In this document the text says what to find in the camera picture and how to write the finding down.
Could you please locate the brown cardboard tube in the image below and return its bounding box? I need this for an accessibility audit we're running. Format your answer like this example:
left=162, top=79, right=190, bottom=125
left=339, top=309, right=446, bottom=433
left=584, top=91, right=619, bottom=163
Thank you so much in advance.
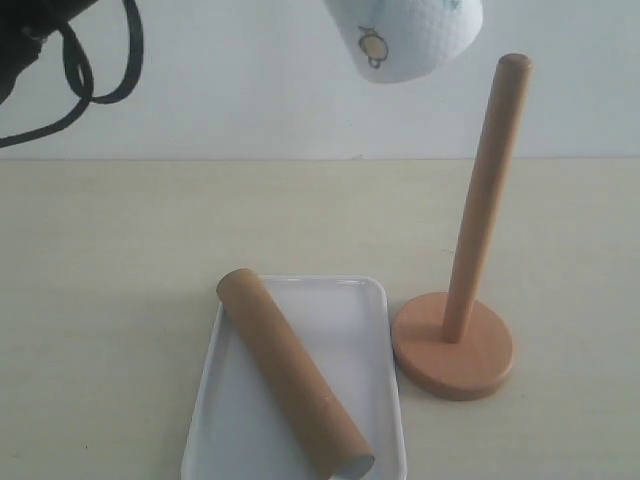
left=216, top=268, right=375, bottom=479

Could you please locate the white printed paper towel roll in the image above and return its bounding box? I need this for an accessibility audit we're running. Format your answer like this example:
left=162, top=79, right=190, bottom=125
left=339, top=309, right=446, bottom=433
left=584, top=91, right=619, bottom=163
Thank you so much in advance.
left=325, top=0, right=483, bottom=84

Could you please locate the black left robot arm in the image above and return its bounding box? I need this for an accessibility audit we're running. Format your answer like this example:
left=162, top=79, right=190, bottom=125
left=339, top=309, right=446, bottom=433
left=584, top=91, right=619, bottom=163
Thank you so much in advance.
left=1, top=0, right=96, bottom=103

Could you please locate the wooden paper towel holder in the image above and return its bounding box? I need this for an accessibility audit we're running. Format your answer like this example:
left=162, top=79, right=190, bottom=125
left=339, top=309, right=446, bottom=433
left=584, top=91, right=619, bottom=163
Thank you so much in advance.
left=392, top=53, right=533, bottom=401

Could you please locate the white rectangular tray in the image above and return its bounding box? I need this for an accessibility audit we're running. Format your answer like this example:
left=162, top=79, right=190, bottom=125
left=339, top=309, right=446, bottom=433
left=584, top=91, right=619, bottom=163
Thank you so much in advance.
left=181, top=275, right=407, bottom=479

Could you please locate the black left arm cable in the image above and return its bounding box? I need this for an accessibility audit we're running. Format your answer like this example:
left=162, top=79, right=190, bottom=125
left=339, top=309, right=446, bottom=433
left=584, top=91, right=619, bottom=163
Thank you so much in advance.
left=0, top=0, right=145, bottom=150

